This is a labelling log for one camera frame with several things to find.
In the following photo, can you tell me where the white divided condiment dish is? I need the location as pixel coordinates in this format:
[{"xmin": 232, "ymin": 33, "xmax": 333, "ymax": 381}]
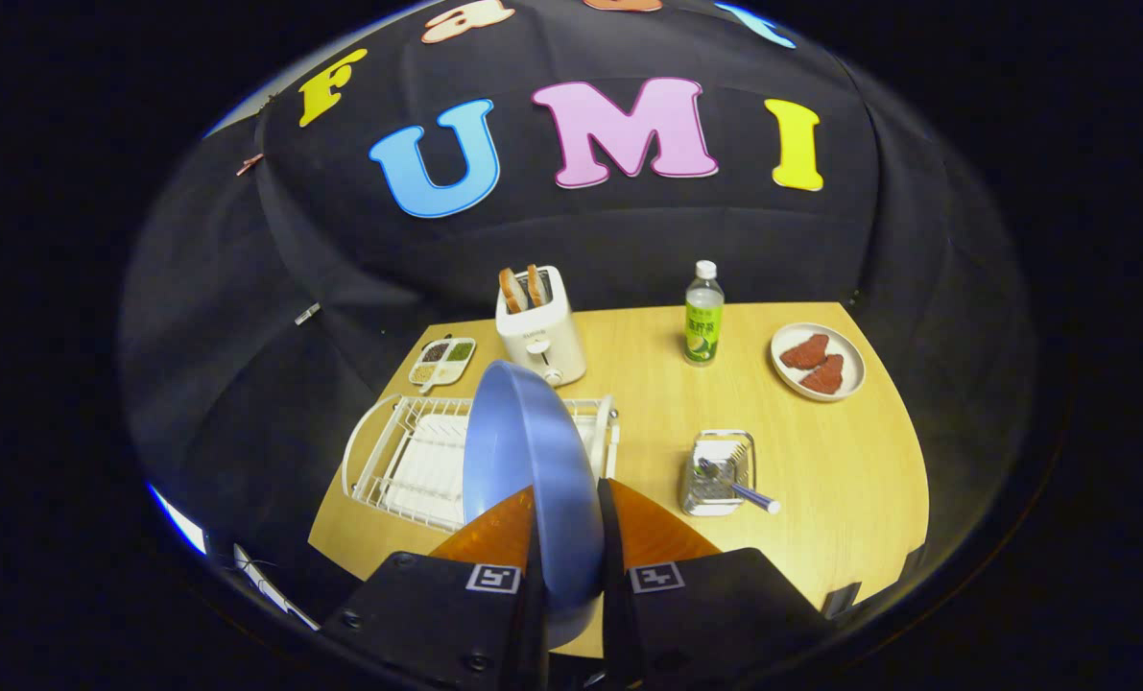
[{"xmin": 408, "ymin": 337, "xmax": 477, "ymax": 392}]

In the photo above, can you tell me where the white wire dish rack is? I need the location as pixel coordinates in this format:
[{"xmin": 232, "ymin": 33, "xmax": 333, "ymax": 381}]
[{"xmin": 342, "ymin": 394, "xmax": 620, "ymax": 534}]

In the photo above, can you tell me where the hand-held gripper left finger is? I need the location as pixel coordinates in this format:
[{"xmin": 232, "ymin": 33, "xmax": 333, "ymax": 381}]
[{"xmin": 320, "ymin": 485, "xmax": 551, "ymax": 691}]

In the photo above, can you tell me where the computer monitor screen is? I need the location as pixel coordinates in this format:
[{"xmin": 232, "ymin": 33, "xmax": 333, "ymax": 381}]
[{"xmin": 146, "ymin": 483, "xmax": 209, "ymax": 558}]

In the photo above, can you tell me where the green label drink bottle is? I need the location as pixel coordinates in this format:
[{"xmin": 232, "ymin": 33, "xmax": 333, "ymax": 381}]
[{"xmin": 683, "ymin": 260, "xmax": 726, "ymax": 367}]

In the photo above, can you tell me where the white plate with meat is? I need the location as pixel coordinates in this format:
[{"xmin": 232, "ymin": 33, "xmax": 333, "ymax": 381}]
[{"xmin": 770, "ymin": 322, "xmax": 867, "ymax": 402}]

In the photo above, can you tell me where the blue plate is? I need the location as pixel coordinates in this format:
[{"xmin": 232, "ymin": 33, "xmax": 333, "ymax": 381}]
[{"xmin": 463, "ymin": 360, "xmax": 606, "ymax": 649}]

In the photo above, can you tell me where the metal wire basket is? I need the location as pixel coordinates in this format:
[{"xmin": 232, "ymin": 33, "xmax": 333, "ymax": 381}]
[{"xmin": 680, "ymin": 429, "xmax": 757, "ymax": 518}]

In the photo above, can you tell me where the white toaster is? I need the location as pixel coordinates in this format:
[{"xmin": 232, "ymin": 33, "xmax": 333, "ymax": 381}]
[{"xmin": 495, "ymin": 266, "xmax": 588, "ymax": 388}]

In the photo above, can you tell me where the white flat panel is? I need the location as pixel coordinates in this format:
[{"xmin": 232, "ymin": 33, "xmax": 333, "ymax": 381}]
[{"xmin": 233, "ymin": 544, "xmax": 322, "ymax": 632}]

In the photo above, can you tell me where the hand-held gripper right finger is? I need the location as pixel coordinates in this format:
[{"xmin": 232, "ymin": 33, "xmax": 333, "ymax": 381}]
[{"xmin": 598, "ymin": 478, "xmax": 836, "ymax": 691}]

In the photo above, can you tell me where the black backdrop cloth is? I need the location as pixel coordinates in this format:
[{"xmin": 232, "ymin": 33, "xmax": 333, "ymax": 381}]
[{"xmin": 118, "ymin": 0, "xmax": 1037, "ymax": 620}]

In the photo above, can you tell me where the red meat slice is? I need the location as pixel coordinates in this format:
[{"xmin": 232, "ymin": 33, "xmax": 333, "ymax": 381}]
[
  {"xmin": 799, "ymin": 354, "xmax": 845, "ymax": 395},
  {"xmin": 779, "ymin": 333, "xmax": 831, "ymax": 370}
]

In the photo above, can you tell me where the black table leg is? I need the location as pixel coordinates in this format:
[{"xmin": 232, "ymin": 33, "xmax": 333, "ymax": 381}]
[{"xmin": 821, "ymin": 581, "xmax": 862, "ymax": 620}]

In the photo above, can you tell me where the spoon with checked handle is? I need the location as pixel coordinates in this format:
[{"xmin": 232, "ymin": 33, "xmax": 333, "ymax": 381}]
[{"xmin": 698, "ymin": 457, "xmax": 781, "ymax": 515}]

